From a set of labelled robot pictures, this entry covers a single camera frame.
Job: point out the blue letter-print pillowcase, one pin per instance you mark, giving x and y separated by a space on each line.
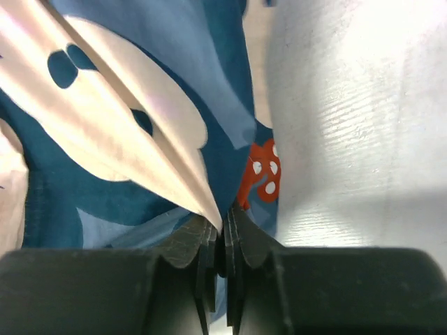
121 120

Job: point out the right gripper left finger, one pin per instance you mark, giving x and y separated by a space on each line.
168 289

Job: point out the white pillow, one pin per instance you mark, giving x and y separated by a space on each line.
358 97

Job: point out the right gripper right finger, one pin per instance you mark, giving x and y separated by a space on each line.
274 289

